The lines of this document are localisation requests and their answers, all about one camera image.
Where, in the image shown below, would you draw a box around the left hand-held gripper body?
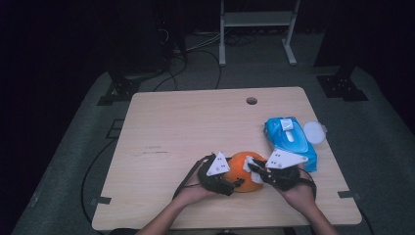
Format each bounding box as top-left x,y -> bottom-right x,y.
197,151 -> 237,197

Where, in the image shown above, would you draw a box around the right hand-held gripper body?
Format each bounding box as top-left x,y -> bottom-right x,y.
262,148 -> 309,192

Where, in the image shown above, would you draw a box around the orange plush toy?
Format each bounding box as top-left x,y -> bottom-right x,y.
222,151 -> 267,194

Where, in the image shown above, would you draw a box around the blue wet wipes pack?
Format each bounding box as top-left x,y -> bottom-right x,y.
263,117 -> 318,173

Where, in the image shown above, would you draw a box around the person's left hand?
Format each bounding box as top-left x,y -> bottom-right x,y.
174,163 -> 218,207

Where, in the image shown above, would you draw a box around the person's right hand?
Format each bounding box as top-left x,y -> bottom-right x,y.
278,165 -> 317,215

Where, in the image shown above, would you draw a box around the white round pack lid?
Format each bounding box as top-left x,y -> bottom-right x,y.
302,119 -> 329,145

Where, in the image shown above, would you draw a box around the grey tape piece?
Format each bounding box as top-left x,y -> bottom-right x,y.
337,190 -> 362,201
90,196 -> 113,207

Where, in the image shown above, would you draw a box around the black stand base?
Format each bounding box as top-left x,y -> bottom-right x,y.
315,66 -> 370,103
97,69 -> 164,107

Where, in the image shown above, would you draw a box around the white metal stand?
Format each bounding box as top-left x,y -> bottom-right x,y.
218,0 -> 301,68

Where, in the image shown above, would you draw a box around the right hand-held gripper black cable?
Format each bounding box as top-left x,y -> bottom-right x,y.
298,165 -> 318,201

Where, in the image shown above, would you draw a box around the black floor cable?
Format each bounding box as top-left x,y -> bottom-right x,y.
152,48 -> 223,93
80,138 -> 118,227
358,207 -> 376,235

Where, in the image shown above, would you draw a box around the white floor cables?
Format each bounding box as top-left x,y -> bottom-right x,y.
186,30 -> 223,54

